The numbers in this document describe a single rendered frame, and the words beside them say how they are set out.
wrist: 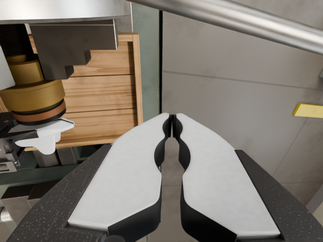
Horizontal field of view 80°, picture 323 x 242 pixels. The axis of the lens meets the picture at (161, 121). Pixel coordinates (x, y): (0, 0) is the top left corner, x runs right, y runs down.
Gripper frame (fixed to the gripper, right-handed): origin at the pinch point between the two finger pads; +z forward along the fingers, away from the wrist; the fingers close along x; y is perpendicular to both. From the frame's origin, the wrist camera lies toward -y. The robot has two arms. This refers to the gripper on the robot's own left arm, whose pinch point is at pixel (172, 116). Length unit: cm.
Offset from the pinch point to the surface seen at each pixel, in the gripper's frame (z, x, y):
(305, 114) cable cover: 160, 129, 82
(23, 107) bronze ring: 12.4, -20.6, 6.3
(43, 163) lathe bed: 34, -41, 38
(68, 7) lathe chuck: 7.1, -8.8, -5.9
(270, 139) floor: 156, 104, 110
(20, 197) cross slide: 23, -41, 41
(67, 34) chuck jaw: 15.8, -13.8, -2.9
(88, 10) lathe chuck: 8.7, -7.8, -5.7
